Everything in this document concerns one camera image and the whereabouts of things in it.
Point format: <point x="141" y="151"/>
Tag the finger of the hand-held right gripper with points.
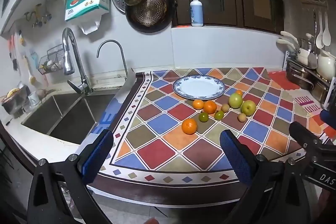
<point x="304" y="134"/>
<point x="328" y="117"/>

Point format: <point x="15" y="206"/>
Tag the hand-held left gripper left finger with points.
<point x="97" y="155"/>

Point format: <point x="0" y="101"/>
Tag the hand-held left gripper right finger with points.
<point x="236" y="158"/>

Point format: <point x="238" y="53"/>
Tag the yellowish green apple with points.
<point x="248" y="107"/>

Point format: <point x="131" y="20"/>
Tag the small green mandarin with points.
<point x="203" y="117"/>
<point x="219" y="115"/>

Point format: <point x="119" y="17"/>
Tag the large orange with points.
<point x="189" y="126"/>

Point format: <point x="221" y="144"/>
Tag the large green apple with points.
<point x="235" y="100"/>

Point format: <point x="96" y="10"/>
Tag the small orange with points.
<point x="198" y="104"/>

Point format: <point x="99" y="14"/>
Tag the blue rimmed white plate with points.
<point x="197" y="87"/>

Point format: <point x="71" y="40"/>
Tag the small tan fruit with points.
<point x="241" y="117"/>
<point x="225" y="108"/>

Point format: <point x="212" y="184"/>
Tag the stainless steel sink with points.
<point x="65" y="119"/>

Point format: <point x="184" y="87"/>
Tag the white ceramic pot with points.
<point x="325" y="66"/>

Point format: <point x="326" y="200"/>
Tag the metal dish rack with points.
<point x="299" y="74"/>

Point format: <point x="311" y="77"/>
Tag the medium orange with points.
<point x="210" y="107"/>

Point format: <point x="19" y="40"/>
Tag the metal spatula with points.
<point x="312" y="58"/>

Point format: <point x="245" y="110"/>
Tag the tiny orange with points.
<point x="239" y="92"/>

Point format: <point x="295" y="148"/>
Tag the colourful diamond pattern tablecloth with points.
<point x="157" y="121"/>

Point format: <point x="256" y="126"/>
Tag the white plastic spoon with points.
<point x="326" y="37"/>
<point x="319" y="40"/>

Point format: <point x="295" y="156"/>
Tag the white cup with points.
<point x="32" y="98"/>

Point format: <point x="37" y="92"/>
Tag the black pot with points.
<point x="11" y="107"/>

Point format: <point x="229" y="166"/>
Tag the large chrome faucet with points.
<point x="68" y="61"/>

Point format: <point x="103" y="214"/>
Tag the dish brush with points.
<point x="32" y="78"/>

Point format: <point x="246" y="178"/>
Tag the thin curved faucet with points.
<point x="110" y="41"/>

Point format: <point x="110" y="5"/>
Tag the blue white pump bottle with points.
<point x="196" y="11"/>

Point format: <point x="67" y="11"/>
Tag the brass colander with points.
<point x="149" y="11"/>

